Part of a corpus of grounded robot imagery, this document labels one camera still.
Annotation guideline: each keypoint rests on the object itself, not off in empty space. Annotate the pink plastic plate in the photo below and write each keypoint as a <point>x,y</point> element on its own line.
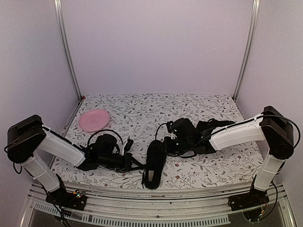
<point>94,120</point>

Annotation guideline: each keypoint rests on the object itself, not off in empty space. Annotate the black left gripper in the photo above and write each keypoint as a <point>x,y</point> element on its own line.
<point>127,162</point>

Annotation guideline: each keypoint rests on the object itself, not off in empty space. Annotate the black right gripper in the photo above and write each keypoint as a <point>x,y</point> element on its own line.
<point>167,145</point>

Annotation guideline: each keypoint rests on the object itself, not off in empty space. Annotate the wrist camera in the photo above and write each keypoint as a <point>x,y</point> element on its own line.
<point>128,145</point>
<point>170,130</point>

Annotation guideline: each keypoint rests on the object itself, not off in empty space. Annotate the aluminium frame post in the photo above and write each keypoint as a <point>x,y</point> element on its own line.
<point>247,49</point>
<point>67,53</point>

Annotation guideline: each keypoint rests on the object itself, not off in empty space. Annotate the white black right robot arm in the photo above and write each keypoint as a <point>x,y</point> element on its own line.
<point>281,135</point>

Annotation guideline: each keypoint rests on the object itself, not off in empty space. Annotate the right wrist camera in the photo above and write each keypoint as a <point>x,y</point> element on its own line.
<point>170,130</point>

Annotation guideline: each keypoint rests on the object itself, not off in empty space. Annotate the right aluminium frame post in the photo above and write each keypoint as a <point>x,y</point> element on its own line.
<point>247,49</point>

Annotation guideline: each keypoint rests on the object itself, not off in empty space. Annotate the left aluminium frame post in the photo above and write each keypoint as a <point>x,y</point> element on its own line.
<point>67,53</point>

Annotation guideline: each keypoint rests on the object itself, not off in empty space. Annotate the black canvas shoe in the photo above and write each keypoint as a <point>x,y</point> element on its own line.
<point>155,162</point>
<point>212,123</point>

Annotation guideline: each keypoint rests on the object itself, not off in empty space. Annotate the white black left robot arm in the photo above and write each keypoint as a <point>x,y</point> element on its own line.
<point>29,135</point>

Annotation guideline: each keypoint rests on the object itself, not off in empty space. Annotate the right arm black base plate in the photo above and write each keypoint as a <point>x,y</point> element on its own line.
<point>247,200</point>

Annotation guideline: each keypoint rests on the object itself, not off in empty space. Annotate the black shoelace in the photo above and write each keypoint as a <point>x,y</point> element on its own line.
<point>144,178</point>

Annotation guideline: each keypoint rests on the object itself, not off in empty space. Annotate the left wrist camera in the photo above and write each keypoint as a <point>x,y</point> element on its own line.
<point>128,145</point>

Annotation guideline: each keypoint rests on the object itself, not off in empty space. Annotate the aluminium front rail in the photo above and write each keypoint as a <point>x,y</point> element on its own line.
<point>201,207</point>

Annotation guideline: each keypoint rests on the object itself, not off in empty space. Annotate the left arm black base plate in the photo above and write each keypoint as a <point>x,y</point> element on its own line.
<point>75,200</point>

